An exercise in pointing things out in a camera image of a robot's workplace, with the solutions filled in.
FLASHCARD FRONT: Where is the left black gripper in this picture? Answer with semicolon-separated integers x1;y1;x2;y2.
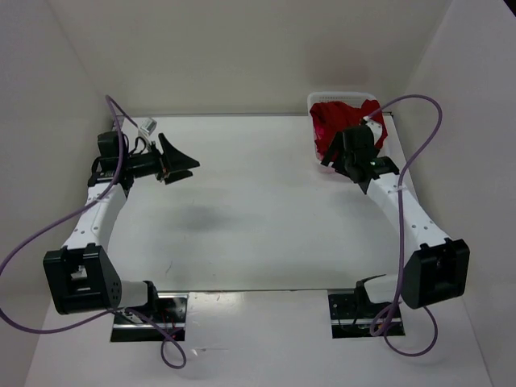
123;133;199;185

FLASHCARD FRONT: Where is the red t-shirt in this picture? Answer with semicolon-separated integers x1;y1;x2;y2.
309;99;380;161

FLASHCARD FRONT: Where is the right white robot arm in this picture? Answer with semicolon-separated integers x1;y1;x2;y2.
321;125;470;310

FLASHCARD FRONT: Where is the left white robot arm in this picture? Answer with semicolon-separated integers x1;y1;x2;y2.
43;131;200;323

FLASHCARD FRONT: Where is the white plastic basket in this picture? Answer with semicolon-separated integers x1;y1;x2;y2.
307;91;400;176

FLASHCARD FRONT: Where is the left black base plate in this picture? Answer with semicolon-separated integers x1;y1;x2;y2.
110;292;189;343

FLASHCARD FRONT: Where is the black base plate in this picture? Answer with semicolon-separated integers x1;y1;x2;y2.
327;289;389;339
110;292;189;343

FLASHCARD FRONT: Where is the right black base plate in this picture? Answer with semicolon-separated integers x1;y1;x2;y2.
327;289;389;339

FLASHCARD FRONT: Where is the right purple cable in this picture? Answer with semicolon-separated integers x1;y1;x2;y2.
364;94;444;357

